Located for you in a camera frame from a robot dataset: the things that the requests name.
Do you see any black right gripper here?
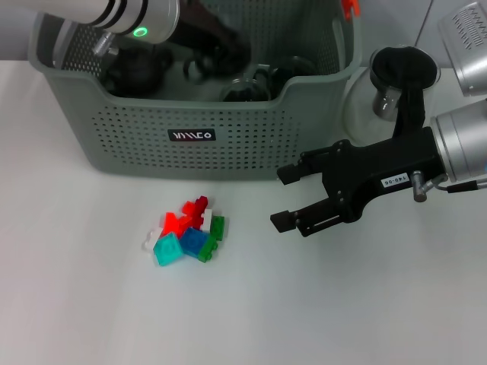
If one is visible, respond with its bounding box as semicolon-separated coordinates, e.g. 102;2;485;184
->
269;127;444;237

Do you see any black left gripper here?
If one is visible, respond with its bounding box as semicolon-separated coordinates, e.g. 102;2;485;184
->
170;9;252;65

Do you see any green toy block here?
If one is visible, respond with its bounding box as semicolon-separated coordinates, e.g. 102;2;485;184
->
197;237;220;263
208;215;226;241

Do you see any grey perforated storage basket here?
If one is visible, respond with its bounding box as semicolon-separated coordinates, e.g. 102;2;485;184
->
28;0;362;183

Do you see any blue toy block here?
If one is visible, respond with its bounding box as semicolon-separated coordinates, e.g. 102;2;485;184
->
179;227;209;256

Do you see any coral red toy block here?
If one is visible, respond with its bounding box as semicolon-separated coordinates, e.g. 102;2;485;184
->
159;211;191;235

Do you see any teal toy block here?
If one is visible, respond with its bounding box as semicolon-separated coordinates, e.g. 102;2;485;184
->
152;232;186;268

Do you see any black teapot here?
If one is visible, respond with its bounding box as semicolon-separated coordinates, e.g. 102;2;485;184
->
103;47;174;96

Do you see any glass carafe with black lid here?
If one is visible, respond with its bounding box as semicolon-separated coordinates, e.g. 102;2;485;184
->
341;44;442;148

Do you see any left arm grey cable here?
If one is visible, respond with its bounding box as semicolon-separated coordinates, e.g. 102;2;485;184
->
93;32;119;57

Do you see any thin dark background cable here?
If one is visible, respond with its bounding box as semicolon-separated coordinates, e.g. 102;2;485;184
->
416;0;434;46

